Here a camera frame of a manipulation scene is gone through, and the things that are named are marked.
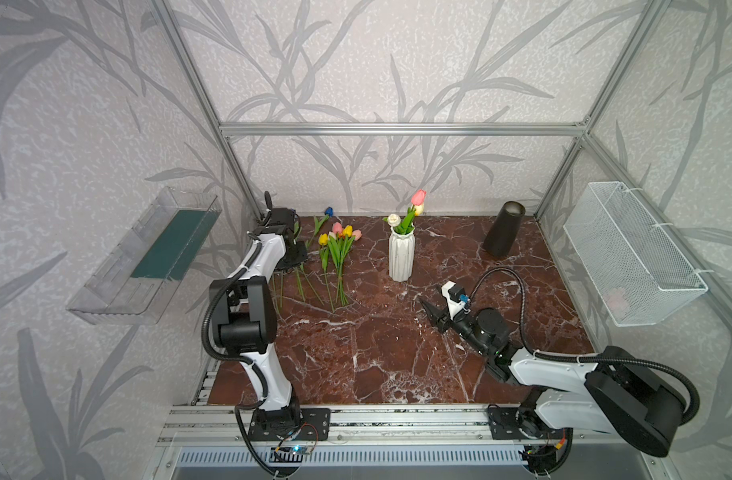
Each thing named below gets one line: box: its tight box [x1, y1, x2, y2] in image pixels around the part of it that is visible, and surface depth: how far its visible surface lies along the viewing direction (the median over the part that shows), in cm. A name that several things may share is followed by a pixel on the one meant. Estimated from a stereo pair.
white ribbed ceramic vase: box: [388, 223, 415, 283], surface depth 92 cm
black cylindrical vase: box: [482, 200, 526, 257], surface depth 103 cm
